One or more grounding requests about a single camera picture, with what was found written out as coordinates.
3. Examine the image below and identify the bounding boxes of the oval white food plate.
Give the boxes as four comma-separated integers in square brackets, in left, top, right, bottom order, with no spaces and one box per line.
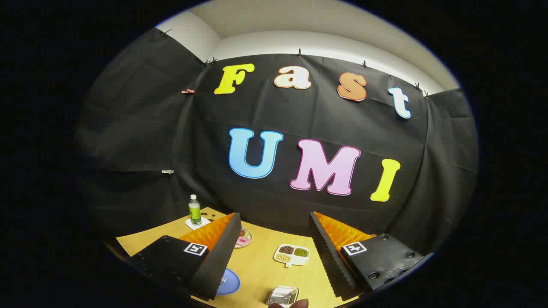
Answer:
[235,228,253,249]

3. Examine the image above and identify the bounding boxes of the perforated steel square tray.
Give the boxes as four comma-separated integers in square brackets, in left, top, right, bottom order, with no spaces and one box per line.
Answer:
[266,286,299,306]

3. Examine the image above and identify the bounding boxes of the white divided bean tray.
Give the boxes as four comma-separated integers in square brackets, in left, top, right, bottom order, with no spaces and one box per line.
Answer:
[274,244,310,268]

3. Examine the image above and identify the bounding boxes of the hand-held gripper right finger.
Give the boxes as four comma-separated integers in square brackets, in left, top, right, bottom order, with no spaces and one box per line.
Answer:
[308,211,433,301]

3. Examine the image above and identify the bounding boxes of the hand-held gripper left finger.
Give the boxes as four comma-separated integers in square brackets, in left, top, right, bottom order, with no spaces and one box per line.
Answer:
[131,213,242,301]

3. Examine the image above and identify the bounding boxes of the blue round plate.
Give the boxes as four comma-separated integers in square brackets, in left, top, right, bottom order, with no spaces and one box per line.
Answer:
[215,268,241,296]

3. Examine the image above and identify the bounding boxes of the white square coaster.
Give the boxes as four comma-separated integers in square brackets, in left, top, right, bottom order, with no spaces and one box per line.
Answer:
[185,217,211,231]

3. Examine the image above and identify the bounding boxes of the green drink bottle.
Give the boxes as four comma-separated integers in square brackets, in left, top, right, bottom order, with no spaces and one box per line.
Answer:
[188,195,202,226]

